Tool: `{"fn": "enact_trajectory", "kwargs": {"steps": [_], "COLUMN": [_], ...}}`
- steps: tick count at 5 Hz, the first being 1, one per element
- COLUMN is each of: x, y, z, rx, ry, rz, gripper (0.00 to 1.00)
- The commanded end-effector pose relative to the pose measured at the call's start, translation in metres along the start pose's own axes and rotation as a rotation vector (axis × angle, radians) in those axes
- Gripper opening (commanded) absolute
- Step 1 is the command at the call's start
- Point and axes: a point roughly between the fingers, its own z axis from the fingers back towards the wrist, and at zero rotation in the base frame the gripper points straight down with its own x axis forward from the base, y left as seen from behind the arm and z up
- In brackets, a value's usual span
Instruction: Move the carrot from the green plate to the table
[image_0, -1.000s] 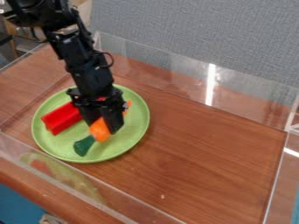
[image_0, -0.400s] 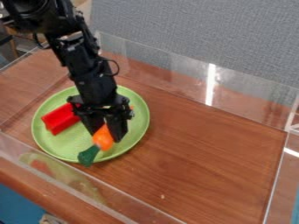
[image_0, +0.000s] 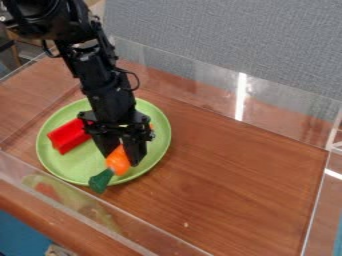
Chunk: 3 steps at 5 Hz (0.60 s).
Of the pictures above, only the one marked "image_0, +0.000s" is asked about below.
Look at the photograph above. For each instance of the clear acrylic enclosure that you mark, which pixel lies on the clear acrylic enclosure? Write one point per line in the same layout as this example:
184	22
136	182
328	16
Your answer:
248	185

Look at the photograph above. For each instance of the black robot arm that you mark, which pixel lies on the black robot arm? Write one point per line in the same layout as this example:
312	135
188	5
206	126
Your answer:
65	22

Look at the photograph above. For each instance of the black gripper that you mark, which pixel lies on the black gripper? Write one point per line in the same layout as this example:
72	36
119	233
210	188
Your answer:
113	119

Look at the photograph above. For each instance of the green plate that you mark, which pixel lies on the green plate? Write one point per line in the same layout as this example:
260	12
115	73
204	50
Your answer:
83	162

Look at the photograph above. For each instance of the orange toy carrot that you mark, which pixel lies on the orange toy carrot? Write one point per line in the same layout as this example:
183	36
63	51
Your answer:
116	163

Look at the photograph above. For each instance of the red toy block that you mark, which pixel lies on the red toy block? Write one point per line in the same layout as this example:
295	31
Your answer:
68	136

